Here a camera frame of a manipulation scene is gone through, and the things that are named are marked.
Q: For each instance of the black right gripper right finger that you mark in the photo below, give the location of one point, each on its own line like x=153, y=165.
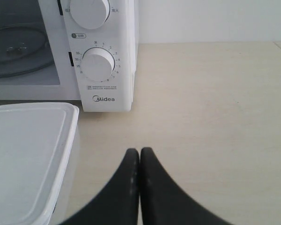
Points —
x=164, y=202

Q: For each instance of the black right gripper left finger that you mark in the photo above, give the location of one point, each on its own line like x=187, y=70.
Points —
x=118, y=202

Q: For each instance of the white plastic lidded container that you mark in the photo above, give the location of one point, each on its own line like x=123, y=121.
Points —
x=38, y=146

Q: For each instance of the white Midea microwave oven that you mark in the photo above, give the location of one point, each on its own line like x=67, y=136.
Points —
x=64, y=80

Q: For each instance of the lower white timer knob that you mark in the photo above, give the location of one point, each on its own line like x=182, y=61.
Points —
x=97, y=64

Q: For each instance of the glass turntable plate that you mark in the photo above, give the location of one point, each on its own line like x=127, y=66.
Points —
x=24, y=48

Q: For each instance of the upper white power knob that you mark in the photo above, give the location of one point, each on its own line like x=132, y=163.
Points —
x=90, y=14

